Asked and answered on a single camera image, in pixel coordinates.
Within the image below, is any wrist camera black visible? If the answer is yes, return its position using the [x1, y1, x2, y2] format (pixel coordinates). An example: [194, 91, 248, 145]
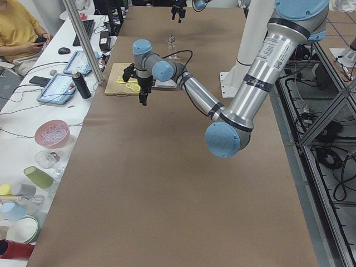
[122, 63, 137, 82]

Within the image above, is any red cup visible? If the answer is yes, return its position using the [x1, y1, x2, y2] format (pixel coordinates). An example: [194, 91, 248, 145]
[1, 239, 35, 260]

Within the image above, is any yellow cup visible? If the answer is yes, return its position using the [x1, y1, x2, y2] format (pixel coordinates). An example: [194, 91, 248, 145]
[0, 184, 12, 196]

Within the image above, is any black smartphone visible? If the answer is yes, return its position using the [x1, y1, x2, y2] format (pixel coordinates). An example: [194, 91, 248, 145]
[29, 76, 51, 87]

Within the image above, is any aluminium frame post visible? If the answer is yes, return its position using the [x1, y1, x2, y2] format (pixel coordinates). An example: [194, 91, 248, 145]
[62, 0, 104, 85]

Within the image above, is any black power adapter box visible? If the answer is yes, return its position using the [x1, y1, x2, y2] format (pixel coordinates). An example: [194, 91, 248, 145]
[99, 31, 111, 52]

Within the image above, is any lemon slice near handle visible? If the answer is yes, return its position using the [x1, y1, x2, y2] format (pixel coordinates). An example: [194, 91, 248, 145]
[116, 76, 126, 84]

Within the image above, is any silver kitchen scale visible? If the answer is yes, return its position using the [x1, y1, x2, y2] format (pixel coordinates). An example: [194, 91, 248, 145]
[152, 80, 177, 90]

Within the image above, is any teach pendant near bottle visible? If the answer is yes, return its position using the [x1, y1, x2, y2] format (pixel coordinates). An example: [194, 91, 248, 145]
[37, 73, 76, 105]

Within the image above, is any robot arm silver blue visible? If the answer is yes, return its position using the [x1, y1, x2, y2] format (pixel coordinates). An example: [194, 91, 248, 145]
[171, 0, 210, 23]
[132, 1, 329, 157]

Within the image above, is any light blue cup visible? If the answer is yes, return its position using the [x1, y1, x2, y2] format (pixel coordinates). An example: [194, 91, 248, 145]
[1, 201, 27, 222]

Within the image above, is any pink bowl with ice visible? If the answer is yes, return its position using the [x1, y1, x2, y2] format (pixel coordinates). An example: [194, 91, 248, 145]
[34, 120, 70, 149]

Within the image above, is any camera black cable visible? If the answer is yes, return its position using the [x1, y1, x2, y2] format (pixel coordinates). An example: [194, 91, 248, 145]
[161, 50, 194, 70]

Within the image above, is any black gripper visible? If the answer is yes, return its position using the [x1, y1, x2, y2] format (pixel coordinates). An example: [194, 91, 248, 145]
[137, 76, 154, 106]
[171, 4, 186, 23]

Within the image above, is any white green bowl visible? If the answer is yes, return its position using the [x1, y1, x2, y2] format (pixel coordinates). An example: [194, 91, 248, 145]
[6, 216, 40, 244]

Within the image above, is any grey cup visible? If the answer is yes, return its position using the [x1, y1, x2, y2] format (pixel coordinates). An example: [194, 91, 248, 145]
[11, 183, 37, 199]

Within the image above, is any green cup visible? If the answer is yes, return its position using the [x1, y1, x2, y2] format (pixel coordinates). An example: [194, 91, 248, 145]
[23, 166, 54, 189]

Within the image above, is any person in yellow shirt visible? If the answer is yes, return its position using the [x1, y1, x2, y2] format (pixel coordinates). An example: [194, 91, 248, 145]
[1, 1, 53, 76]

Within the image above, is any wooden cutting board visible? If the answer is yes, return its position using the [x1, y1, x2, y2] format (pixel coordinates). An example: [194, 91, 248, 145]
[104, 63, 141, 96]

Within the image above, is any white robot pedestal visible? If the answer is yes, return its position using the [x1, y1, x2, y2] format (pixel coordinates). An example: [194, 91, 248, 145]
[220, 0, 275, 98]

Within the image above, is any black computer mouse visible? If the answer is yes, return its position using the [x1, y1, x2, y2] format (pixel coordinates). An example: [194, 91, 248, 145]
[58, 47, 71, 55]

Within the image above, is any black water bottle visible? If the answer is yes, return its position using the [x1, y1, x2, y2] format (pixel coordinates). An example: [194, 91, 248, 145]
[72, 71, 91, 99]

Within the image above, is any wine glass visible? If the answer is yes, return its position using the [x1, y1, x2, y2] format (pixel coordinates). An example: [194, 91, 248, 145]
[34, 151, 65, 179]

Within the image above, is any black keyboard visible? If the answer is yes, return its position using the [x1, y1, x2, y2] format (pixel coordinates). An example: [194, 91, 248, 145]
[72, 19, 96, 47]

